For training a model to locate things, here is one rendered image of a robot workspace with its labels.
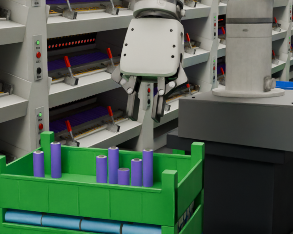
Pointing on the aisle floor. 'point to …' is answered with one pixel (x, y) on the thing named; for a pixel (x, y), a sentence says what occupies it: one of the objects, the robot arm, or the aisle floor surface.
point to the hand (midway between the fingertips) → (145, 108)
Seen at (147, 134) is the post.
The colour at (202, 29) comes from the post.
